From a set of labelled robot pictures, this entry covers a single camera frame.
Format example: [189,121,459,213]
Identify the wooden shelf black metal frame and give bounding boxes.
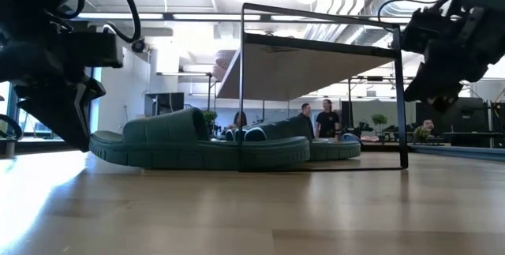
[215,2,410,174]

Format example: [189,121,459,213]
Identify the small potted plant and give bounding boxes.
[413,125,432,143]

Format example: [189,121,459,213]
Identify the wooden table blue frame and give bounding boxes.
[409,143,505,163]

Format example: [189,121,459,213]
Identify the black computer monitor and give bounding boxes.
[143,92,185,118]

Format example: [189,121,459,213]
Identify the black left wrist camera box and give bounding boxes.
[66,29,125,69]

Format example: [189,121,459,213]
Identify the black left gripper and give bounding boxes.
[0,21,107,152]

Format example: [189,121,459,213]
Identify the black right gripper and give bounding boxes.
[404,0,505,114]

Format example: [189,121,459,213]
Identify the slim potted green plant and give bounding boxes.
[371,112,389,140]

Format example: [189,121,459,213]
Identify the black suspended camera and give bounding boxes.
[131,36,150,54]

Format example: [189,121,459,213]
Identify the black partition panel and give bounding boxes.
[413,96,491,148]

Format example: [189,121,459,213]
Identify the long light tube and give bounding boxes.
[74,9,174,22]

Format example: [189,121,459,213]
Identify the silver ventilation duct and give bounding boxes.
[301,0,419,43]

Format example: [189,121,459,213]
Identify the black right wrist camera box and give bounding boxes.
[399,8,440,55]

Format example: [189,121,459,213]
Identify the thick black camera cable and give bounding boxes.
[103,0,142,45]

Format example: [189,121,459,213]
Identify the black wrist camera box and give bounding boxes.
[399,8,440,55]
[66,29,125,69]

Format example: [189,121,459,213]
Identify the person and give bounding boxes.
[232,111,249,130]
[419,118,437,133]
[314,98,342,140]
[297,102,316,140]

